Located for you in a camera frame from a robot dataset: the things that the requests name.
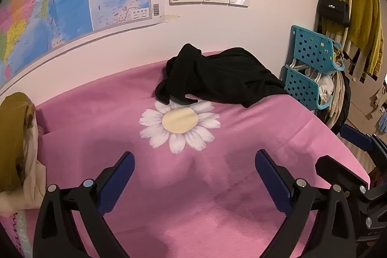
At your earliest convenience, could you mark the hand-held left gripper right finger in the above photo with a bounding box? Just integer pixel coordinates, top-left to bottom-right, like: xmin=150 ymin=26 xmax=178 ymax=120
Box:
xmin=255 ymin=149 xmax=359 ymax=258

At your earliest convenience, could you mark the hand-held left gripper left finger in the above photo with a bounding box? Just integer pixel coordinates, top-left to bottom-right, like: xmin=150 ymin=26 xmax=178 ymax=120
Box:
xmin=33 ymin=151 xmax=135 ymax=258

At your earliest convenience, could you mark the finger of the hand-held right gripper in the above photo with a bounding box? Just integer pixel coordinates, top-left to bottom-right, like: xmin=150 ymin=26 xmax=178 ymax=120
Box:
xmin=315 ymin=156 xmax=370 ymax=195
xmin=339 ymin=124 xmax=387 ymax=169

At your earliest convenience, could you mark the black garment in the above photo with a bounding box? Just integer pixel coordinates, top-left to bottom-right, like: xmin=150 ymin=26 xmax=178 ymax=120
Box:
xmin=155 ymin=43 xmax=291 ymax=109

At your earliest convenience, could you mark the beige clothes bundle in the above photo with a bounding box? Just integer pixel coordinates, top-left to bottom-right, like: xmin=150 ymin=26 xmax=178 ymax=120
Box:
xmin=317 ymin=71 xmax=353 ymax=133

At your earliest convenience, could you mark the pink daisy print blanket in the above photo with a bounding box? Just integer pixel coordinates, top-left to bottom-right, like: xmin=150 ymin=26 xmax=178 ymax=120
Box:
xmin=0 ymin=51 xmax=371 ymax=258

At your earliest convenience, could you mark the blue perforated plastic basket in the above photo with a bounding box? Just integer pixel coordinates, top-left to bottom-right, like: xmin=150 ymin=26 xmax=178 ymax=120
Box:
xmin=290 ymin=25 xmax=346 ymax=72
xmin=284 ymin=65 xmax=333 ymax=110

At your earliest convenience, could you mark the cream striped hanging garment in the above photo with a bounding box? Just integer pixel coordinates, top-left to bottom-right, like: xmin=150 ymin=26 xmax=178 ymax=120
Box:
xmin=323 ymin=31 xmax=378 ymax=84

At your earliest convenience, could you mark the mustard brown garment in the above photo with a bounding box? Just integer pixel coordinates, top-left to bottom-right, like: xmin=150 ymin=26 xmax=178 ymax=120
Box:
xmin=0 ymin=92 xmax=36 ymax=193

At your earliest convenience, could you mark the yellow-green sweater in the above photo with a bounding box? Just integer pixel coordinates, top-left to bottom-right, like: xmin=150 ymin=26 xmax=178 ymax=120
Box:
xmin=321 ymin=0 xmax=384 ymax=75

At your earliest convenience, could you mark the black handbag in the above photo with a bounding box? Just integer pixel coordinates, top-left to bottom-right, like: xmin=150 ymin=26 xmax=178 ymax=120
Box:
xmin=316 ymin=0 xmax=351 ymax=28

